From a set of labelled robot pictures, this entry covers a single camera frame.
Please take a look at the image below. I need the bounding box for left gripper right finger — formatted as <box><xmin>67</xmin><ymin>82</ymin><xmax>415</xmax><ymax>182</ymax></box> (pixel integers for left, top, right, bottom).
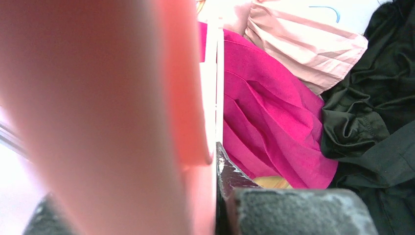
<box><xmin>216</xmin><ymin>143</ymin><xmax>377</xmax><ymax>235</ymax></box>

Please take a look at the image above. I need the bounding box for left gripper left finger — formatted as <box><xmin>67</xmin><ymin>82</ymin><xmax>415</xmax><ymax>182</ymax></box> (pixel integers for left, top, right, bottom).
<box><xmin>23</xmin><ymin>194</ymin><xmax>75</xmax><ymax>235</ymax></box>

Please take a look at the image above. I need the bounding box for pink plastic hanger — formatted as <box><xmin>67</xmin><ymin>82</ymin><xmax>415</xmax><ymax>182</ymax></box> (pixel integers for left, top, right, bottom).
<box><xmin>0</xmin><ymin>0</ymin><xmax>216</xmax><ymax>235</ymax></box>

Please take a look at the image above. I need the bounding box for black pleated skirt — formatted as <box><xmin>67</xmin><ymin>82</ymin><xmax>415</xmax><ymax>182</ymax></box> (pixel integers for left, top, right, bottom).
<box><xmin>321</xmin><ymin>0</ymin><xmax>415</xmax><ymax>235</ymax></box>

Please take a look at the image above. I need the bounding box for magenta pleated skirt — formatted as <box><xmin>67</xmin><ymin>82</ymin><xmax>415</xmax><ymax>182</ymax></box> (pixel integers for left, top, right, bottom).
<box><xmin>198</xmin><ymin>22</ymin><xmax>339</xmax><ymax>190</ymax></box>

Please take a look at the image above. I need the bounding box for light pink skirt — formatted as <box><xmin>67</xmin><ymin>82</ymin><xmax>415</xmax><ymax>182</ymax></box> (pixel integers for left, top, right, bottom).
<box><xmin>196</xmin><ymin>0</ymin><xmax>381</xmax><ymax>94</ymax></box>

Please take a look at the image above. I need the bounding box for light blue hanger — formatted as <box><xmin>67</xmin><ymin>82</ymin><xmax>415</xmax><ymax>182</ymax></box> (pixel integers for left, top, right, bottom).
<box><xmin>309</xmin><ymin>6</ymin><xmax>341</xmax><ymax>23</ymax></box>

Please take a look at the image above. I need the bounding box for wooden clothes rack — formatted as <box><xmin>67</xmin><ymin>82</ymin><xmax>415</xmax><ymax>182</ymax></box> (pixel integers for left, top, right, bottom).
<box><xmin>253</xmin><ymin>176</ymin><xmax>293</xmax><ymax>189</ymax></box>

